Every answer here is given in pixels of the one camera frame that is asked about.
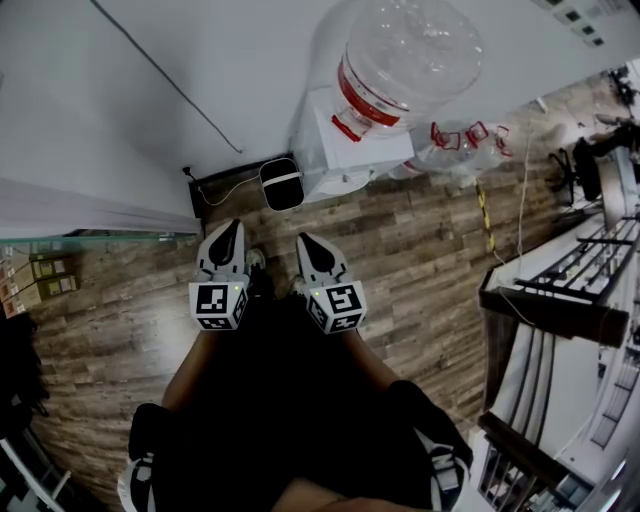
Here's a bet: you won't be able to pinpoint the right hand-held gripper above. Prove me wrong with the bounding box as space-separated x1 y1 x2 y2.
294 232 370 336

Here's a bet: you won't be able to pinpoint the black trash bin white rim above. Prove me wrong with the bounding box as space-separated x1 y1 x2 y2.
258 156 306 213

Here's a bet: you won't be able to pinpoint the person's right forearm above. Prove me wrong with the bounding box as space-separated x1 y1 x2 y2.
343 326 402 390

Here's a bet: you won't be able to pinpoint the dark wooden beam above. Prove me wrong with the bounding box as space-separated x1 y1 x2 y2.
476 411 575 497

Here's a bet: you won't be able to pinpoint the yellow black floor tape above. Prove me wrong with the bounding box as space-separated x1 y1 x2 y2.
471 179 498 255

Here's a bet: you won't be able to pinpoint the person's left forearm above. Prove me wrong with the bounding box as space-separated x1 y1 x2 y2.
160 326 242 417

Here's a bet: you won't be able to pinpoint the person's left shoe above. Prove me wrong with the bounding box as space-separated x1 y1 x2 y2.
246 246 267 282

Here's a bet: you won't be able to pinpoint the grey wall cable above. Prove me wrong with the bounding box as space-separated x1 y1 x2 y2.
89 0 246 154

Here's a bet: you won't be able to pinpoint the person's black trousers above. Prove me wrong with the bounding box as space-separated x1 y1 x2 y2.
246 264 312 332

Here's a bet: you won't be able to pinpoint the empty clear water jug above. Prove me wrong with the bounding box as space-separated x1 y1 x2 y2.
397 120 470 185
492 124 517 162
462 120 497 177

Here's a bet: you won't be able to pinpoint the white office desk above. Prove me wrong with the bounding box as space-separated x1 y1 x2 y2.
0 433 72 512

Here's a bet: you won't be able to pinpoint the person's black shirt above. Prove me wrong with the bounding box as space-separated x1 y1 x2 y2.
116 319 475 512

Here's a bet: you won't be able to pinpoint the brown cardboard box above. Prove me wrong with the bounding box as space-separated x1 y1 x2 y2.
28 254 70 280
33 273 82 302

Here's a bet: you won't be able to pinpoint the white power cable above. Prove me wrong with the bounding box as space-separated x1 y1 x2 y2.
196 171 265 208

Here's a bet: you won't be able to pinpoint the black office chair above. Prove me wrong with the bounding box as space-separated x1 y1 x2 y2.
548 136 605 210

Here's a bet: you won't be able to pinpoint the black metal railing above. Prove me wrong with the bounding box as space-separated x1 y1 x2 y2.
513 213 640 307

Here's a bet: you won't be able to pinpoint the white water dispenser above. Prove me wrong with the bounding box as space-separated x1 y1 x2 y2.
291 88 417 205

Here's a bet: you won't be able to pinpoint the white glass-edged counter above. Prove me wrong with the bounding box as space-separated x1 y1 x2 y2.
0 174 202 250

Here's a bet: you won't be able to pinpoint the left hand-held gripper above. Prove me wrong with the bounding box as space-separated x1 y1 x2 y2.
187 219 251 333

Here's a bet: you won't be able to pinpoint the large clear water jug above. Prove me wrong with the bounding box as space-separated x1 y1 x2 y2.
311 0 485 145

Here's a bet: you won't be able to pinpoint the person's face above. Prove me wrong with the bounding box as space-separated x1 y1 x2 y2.
278 476 387 512

